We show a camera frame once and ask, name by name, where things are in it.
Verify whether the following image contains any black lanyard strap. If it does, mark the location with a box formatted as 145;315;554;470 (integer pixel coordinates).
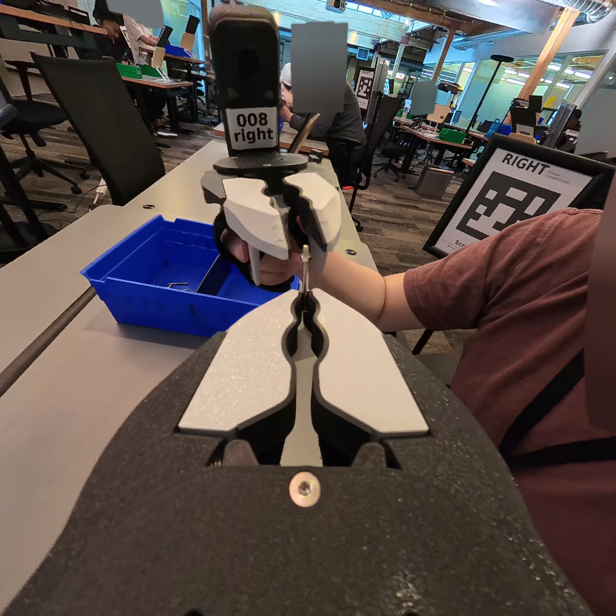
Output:
500;349;616;468

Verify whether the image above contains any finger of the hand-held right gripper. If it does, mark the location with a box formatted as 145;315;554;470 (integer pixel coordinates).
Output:
283;172;344;275
222;178;292;261

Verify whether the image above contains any framed marker sign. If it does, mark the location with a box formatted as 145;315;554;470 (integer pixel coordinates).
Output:
423;133;616;258

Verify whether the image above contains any person's right hand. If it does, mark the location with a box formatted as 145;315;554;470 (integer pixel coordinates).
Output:
230;216;338;289

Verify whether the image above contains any blue plastic parts bin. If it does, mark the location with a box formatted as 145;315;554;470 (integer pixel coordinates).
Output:
80;215;300;338

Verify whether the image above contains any black swivel office chair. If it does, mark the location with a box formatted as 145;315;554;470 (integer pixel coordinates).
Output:
0;63;91;212

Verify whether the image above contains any wooden top desk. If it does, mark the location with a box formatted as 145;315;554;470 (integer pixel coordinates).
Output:
120;74;194;136

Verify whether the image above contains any small marker sign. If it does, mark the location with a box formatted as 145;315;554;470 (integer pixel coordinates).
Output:
354;67;376;111

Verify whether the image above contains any wooden post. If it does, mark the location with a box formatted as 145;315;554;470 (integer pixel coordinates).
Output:
516;7;581;103

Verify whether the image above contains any computer monitor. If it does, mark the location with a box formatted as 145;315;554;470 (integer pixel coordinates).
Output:
543;100;578;148

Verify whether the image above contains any black mesh office chair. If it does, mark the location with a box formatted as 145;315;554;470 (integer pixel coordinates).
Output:
31;52;167;208

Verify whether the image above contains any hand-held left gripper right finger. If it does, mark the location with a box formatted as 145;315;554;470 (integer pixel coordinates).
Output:
305;289;430;453

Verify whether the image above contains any black floor lamp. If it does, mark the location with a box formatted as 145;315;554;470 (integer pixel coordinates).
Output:
468;54;516;132

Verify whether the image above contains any grey trash bin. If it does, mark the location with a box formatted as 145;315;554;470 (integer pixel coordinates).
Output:
416;165;456;197

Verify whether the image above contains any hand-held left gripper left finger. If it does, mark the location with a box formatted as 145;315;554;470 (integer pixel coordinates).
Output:
177;290;303;453

